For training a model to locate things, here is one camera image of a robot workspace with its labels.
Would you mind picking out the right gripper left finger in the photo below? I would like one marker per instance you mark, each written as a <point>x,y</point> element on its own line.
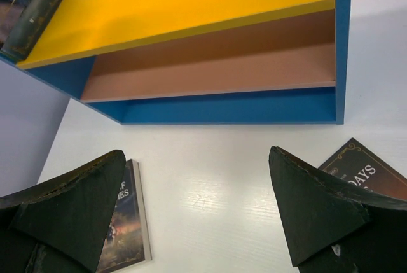
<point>60,225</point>

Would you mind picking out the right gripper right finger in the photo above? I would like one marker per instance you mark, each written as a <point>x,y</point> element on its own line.
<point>333,226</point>

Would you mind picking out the Jane Eyre book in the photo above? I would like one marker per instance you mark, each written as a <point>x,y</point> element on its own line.
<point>22,24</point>

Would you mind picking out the Three Days to See book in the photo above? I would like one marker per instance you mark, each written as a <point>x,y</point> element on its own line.
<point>357,165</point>

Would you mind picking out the A Tale of Two Cities book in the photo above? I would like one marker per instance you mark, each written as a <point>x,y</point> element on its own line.
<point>127,241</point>

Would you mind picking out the blue yellow wooden bookshelf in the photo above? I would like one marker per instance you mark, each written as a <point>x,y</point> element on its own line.
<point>198,61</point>

